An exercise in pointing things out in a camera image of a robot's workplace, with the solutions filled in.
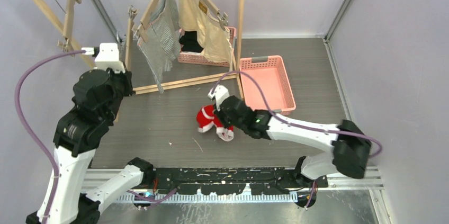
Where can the wooden hanger of red underwear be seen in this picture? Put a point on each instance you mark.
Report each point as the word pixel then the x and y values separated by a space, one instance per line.
pixel 132 12

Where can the white slotted cable duct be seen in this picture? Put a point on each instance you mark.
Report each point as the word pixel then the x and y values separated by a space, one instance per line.
pixel 244 197

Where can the wooden hanger of striped underwear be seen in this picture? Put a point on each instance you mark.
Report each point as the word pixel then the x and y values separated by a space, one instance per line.
pixel 140 31

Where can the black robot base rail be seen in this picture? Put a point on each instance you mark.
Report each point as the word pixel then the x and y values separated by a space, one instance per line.
pixel 224 181

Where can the red underwear white trim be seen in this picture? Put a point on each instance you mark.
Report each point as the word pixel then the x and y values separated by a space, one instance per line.
pixel 207 120

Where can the black clothes in basket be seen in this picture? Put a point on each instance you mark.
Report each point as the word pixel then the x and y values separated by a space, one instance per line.
pixel 189 42

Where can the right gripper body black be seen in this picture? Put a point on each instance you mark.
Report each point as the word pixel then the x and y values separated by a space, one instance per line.
pixel 226 120

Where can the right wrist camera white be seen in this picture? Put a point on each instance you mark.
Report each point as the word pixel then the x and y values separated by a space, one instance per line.
pixel 217 95

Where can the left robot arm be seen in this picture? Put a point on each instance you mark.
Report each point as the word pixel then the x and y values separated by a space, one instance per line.
pixel 77 137

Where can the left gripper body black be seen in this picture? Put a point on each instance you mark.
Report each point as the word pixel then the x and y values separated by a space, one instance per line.
pixel 124 84

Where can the empty wooden clip hanger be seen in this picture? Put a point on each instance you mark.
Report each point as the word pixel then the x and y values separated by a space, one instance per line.
pixel 67 31

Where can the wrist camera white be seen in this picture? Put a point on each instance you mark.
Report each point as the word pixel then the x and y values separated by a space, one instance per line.
pixel 217 95
pixel 106 56

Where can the empty pink basket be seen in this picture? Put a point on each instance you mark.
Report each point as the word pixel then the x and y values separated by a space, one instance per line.
pixel 273 83

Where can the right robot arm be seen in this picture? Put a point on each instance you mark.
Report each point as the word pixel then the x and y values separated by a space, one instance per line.
pixel 344 148

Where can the wooden clothes rack frame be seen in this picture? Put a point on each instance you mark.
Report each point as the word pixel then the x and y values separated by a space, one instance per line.
pixel 233 64

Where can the grey striped underwear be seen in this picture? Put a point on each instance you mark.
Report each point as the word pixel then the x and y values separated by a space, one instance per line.
pixel 163 44

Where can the pink basket with black clothes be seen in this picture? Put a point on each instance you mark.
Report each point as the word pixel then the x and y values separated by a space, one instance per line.
pixel 197 58

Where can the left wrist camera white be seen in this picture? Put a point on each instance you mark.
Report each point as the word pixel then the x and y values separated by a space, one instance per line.
pixel 106 56

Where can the beige underwear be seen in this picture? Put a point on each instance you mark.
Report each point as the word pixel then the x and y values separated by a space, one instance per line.
pixel 194 15

